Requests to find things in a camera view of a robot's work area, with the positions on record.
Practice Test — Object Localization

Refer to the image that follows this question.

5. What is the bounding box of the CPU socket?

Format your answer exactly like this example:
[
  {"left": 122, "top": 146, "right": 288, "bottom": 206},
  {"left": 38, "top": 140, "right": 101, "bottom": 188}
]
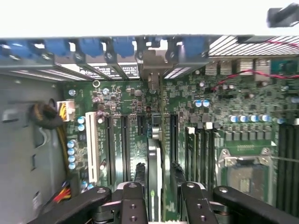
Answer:
[{"left": 216, "top": 147, "right": 280, "bottom": 207}]

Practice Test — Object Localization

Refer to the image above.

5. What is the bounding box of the white expansion slot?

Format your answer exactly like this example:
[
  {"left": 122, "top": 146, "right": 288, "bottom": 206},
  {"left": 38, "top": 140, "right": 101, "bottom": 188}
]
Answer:
[{"left": 85, "top": 111, "right": 100, "bottom": 184}]

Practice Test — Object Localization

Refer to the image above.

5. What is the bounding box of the short black expansion slot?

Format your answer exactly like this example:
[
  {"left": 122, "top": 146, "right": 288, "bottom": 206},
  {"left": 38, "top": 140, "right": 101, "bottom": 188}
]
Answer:
[{"left": 137, "top": 115, "right": 146, "bottom": 136}]

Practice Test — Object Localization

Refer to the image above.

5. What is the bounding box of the socket locking lever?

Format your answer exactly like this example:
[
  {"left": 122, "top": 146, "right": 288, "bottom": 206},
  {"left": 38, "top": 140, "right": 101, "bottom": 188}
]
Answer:
[{"left": 224, "top": 155, "right": 299, "bottom": 164}]

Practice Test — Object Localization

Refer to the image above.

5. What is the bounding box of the green motherboard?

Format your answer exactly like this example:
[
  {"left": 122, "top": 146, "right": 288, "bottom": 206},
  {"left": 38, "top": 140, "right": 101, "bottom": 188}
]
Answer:
[{"left": 62, "top": 67, "right": 299, "bottom": 224}]

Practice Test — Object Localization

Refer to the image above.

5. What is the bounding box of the white power connector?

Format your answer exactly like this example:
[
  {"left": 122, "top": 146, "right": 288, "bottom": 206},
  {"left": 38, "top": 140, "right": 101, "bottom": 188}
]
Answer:
[{"left": 57, "top": 99, "right": 76, "bottom": 122}]

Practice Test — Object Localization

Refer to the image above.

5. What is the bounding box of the open grey PC case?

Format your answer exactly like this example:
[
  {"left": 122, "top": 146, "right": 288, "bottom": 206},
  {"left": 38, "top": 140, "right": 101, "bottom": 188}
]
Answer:
[{"left": 0, "top": 35, "right": 299, "bottom": 224}]

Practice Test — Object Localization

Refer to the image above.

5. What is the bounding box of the metal port block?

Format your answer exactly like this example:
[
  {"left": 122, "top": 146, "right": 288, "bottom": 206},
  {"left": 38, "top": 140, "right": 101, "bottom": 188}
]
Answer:
[
  {"left": 254, "top": 58, "right": 272, "bottom": 82},
  {"left": 220, "top": 60, "right": 232, "bottom": 75},
  {"left": 235, "top": 58, "right": 255, "bottom": 75},
  {"left": 205, "top": 59, "right": 220, "bottom": 76}
]

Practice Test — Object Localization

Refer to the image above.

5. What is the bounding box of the blue slot clip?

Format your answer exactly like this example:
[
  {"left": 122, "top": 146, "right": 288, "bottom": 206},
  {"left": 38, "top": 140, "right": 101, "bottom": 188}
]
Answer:
[
  {"left": 44, "top": 38, "right": 71, "bottom": 57},
  {"left": 78, "top": 38, "right": 104, "bottom": 58},
  {"left": 112, "top": 37, "right": 135, "bottom": 58},
  {"left": 182, "top": 37, "right": 206, "bottom": 58},
  {"left": 0, "top": 41, "right": 29, "bottom": 59}
]

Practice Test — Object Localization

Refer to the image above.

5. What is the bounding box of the black block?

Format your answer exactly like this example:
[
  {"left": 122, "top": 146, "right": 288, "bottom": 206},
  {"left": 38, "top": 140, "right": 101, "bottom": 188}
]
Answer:
[{"left": 266, "top": 2, "right": 299, "bottom": 28}]

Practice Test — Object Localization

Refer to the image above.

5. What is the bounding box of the red yellow wire bundle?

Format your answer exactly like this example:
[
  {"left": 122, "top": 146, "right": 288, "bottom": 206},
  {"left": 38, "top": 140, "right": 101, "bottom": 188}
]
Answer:
[{"left": 52, "top": 182, "right": 72, "bottom": 203}]

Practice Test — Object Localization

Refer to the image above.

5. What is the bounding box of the yellow black power wire bundle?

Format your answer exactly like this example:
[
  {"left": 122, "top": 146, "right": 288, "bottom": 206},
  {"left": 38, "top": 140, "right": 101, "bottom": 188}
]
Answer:
[{"left": 29, "top": 100, "right": 73, "bottom": 187}]

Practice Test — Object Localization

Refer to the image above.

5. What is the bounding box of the red black wire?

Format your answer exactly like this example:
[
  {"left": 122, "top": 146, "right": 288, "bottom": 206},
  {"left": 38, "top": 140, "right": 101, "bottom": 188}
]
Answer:
[{"left": 209, "top": 38, "right": 299, "bottom": 92}]

